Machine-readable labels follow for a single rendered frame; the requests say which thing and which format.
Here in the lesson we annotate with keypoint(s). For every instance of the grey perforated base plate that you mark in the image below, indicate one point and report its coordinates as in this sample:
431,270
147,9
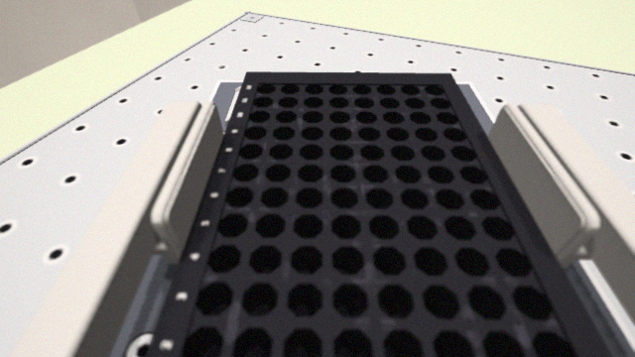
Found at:
52,188

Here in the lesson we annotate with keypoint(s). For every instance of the grey plate holder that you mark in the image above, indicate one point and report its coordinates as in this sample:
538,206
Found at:
140,323

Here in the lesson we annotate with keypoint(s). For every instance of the black well plate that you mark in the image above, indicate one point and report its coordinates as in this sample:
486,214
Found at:
365,214

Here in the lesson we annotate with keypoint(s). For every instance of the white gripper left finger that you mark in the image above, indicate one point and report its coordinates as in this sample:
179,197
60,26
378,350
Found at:
150,211

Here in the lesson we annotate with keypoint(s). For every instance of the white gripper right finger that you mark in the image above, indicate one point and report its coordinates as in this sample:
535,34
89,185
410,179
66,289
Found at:
583,209

